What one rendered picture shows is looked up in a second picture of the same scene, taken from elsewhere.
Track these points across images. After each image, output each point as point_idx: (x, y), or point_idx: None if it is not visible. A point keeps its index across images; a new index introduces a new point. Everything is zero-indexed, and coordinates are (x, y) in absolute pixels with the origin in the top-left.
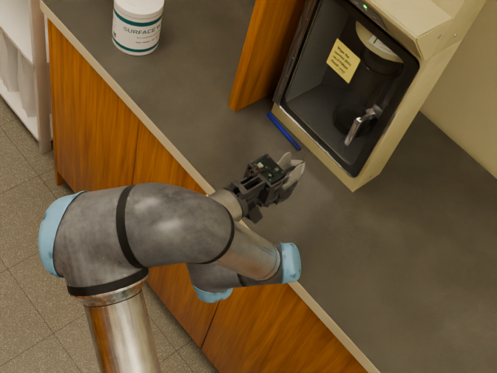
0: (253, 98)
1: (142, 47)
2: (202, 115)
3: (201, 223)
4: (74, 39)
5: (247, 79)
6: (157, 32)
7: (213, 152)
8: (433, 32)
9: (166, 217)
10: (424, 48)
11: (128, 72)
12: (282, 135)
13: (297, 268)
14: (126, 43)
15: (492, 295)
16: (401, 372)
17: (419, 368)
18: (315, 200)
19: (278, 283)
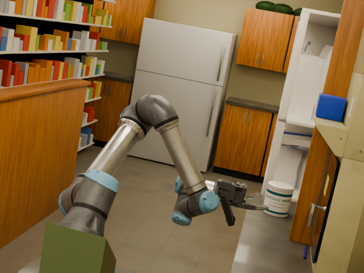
0: (304, 238)
1: (271, 209)
2: (270, 232)
3: (160, 102)
4: None
5: (298, 215)
6: (281, 205)
7: (257, 238)
8: (331, 129)
9: (152, 95)
10: (329, 141)
11: (255, 214)
12: (303, 253)
13: (209, 201)
14: (265, 204)
15: None
16: None
17: None
18: (285, 267)
19: (198, 205)
